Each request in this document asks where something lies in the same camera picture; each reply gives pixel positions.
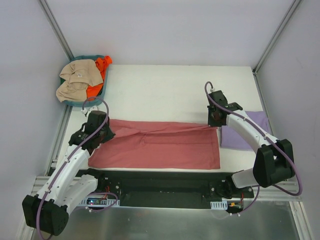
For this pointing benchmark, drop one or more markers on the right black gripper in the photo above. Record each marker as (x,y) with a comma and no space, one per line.
(213,120)

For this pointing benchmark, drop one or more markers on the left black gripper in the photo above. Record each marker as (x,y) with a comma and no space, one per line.
(106,135)

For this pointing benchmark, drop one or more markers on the pink red t shirt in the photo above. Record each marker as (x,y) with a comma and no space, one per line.
(158,145)

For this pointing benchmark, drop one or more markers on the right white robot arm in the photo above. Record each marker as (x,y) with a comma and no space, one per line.
(273,157)

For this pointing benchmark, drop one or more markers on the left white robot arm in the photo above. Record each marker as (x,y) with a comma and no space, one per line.
(50,208)

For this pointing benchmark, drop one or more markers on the teal plastic basket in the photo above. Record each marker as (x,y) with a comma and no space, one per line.
(95,100)

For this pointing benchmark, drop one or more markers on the folded purple t shirt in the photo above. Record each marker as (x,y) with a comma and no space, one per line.
(230,139)

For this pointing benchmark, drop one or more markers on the beige t shirt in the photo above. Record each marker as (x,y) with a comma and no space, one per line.
(78,75)

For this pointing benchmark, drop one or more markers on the orange t shirt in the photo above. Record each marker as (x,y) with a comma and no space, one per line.
(102,65)

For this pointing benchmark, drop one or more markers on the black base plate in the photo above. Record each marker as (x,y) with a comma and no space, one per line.
(151,189)

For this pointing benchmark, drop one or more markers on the left white cable duct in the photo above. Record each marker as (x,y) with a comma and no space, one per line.
(98,202)

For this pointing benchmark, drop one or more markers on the white cable duct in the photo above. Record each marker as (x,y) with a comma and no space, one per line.
(219,205)
(98,202)

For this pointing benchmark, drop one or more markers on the right white cable duct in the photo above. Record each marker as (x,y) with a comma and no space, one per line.
(219,205)

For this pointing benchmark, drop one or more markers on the aluminium front rail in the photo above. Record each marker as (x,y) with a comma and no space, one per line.
(265,194)

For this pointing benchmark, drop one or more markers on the right aluminium frame post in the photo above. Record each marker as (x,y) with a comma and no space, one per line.
(293,7)

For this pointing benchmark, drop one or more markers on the aluminium frame post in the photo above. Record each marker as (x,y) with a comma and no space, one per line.
(293,7)
(56,28)

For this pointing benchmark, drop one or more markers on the left aluminium frame post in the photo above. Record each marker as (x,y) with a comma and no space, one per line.
(56,28)

